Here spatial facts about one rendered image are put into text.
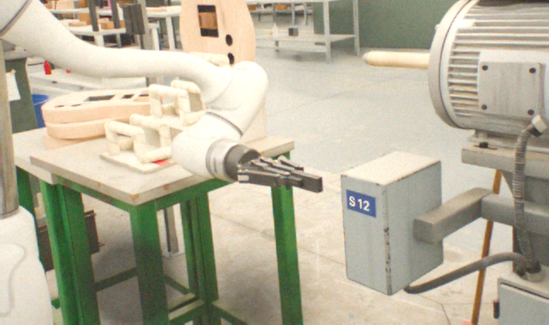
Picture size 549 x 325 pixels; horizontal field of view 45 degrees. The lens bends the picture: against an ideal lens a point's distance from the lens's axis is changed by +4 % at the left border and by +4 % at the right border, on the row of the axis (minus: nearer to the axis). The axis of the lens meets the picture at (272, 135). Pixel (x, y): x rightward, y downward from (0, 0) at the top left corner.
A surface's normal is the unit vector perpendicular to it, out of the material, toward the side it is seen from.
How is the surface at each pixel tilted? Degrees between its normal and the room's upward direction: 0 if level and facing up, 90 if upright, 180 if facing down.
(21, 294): 75
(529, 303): 90
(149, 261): 90
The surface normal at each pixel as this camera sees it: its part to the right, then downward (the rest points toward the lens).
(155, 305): 0.68, 0.14
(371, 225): -0.73, 0.24
